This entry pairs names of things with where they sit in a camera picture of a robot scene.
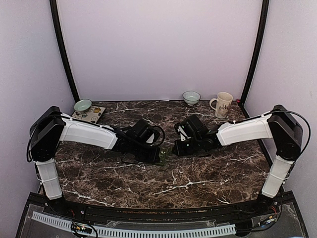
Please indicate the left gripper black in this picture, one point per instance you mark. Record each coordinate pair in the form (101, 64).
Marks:
(153, 158)

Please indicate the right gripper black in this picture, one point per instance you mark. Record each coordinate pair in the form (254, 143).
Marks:
(180, 150)

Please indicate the green weekly pill organizer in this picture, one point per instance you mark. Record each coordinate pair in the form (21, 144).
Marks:
(163, 155)

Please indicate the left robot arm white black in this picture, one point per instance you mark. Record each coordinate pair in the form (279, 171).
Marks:
(54, 127)

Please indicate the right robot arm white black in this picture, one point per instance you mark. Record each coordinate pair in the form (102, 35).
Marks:
(278, 124)

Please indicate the pale green bowl right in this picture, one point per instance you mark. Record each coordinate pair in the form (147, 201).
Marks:
(191, 97)

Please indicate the pale green bowl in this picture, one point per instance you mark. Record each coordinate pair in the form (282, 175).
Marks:
(83, 106)
(191, 97)

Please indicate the cream ceramic mug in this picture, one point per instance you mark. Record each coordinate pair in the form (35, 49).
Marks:
(221, 104)

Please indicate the patterned coaster under bowl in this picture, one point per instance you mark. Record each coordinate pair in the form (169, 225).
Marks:
(92, 116)

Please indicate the pale green bowl left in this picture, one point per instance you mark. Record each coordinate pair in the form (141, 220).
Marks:
(83, 106)

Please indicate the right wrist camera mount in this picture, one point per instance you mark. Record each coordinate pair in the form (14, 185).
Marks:
(180, 130)

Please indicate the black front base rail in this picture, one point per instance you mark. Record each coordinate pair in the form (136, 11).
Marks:
(103, 214)

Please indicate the white slotted cable duct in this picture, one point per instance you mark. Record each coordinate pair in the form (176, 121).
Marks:
(106, 232)

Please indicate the right black frame post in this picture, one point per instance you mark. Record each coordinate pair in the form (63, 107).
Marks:
(256, 53)

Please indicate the black frame post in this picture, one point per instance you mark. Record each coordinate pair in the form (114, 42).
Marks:
(62, 50)
(256, 53)

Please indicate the left black frame post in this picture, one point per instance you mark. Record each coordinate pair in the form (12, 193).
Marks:
(62, 50)

